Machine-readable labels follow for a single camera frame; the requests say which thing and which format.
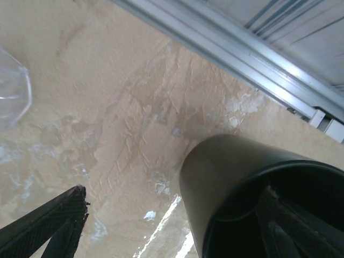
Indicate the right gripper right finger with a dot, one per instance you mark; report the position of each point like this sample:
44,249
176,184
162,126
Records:
290,231

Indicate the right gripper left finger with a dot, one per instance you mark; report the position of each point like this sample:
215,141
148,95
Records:
48,228

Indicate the clear octagonal plastic cup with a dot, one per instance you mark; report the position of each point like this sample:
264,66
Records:
16,88

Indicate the aluminium enclosure frame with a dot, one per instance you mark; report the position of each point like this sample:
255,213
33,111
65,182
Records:
228,45

